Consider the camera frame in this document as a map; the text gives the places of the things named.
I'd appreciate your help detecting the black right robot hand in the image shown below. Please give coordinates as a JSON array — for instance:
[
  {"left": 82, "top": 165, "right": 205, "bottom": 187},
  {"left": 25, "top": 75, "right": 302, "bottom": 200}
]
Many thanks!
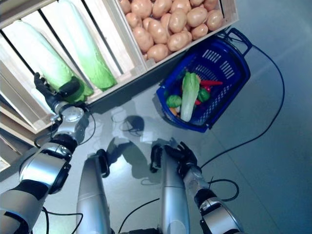
[{"left": 164, "top": 142, "right": 198, "bottom": 175}]

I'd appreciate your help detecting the long red chili pepper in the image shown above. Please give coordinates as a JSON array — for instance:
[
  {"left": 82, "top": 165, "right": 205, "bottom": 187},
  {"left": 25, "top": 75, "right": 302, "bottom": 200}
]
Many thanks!
[{"left": 200, "top": 79, "right": 224, "bottom": 86}]

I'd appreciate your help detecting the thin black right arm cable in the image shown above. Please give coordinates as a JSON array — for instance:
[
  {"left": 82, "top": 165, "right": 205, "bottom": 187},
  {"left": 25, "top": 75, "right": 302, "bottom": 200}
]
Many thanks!
[{"left": 207, "top": 179, "right": 240, "bottom": 202}]

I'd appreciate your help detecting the brown potato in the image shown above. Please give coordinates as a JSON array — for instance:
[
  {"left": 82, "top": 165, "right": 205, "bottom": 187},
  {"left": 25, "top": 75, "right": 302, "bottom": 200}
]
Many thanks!
[
  {"left": 203, "top": 0, "right": 219, "bottom": 12},
  {"left": 186, "top": 6, "right": 208, "bottom": 27},
  {"left": 167, "top": 31, "right": 193, "bottom": 52},
  {"left": 147, "top": 43, "right": 170, "bottom": 62},
  {"left": 132, "top": 26, "right": 155, "bottom": 53},
  {"left": 206, "top": 9, "right": 224, "bottom": 31},
  {"left": 191, "top": 23, "right": 209, "bottom": 41}
]

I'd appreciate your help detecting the long black floor cable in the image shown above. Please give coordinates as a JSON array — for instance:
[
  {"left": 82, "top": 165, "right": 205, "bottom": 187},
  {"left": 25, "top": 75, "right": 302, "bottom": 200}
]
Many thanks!
[{"left": 199, "top": 43, "right": 286, "bottom": 169}]

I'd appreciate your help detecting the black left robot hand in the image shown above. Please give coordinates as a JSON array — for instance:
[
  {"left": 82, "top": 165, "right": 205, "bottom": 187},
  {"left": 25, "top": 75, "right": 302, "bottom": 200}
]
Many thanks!
[{"left": 33, "top": 72, "right": 81, "bottom": 109}]

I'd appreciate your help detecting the small green bell pepper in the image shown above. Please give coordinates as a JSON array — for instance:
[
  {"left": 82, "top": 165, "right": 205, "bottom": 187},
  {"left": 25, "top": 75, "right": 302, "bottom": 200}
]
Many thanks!
[{"left": 197, "top": 89, "right": 211, "bottom": 102}]

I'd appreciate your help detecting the wooden potato crate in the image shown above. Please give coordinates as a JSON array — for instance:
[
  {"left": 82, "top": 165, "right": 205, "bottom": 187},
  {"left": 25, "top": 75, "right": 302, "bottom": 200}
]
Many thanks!
[{"left": 114, "top": 0, "right": 238, "bottom": 71}]

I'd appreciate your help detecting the wooden display shelf frame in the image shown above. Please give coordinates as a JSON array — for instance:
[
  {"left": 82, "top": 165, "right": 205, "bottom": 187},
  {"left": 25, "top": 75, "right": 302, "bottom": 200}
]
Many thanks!
[{"left": 0, "top": 46, "right": 188, "bottom": 173}]

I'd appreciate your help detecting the round green vegetable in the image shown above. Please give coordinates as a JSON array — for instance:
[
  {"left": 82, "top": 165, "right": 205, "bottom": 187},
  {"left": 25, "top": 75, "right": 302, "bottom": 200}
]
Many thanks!
[{"left": 166, "top": 95, "right": 182, "bottom": 108}]

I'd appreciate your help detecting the wooden slatted cabbage crate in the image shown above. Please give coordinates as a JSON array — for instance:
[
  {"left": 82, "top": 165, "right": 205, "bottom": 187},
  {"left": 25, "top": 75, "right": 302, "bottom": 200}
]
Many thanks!
[{"left": 0, "top": 0, "right": 147, "bottom": 134}]

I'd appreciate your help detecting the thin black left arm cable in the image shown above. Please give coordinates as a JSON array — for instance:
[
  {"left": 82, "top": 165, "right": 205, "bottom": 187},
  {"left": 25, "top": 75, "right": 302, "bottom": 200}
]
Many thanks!
[{"left": 79, "top": 107, "right": 97, "bottom": 145}]

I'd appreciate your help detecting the white green napa cabbage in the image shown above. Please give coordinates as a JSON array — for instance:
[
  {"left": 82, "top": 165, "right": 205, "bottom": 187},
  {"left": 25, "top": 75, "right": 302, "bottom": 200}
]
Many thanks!
[
  {"left": 180, "top": 72, "right": 201, "bottom": 122},
  {"left": 57, "top": 0, "right": 117, "bottom": 92},
  {"left": 2, "top": 19, "right": 95, "bottom": 103}
]

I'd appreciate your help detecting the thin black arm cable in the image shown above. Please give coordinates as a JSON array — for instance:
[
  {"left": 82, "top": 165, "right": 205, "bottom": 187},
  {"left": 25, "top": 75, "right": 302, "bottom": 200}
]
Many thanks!
[
  {"left": 79, "top": 107, "right": 97, "bottom": 145},
  {"left": 207, "top": 179, "right": 240, "bottom": 202}
]

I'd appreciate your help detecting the blue plastic shopping basket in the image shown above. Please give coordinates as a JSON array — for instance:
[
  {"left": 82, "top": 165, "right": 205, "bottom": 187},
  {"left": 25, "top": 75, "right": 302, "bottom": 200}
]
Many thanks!
[{"left": 156, "top": 27, "right": 253, "bottom": 134}]

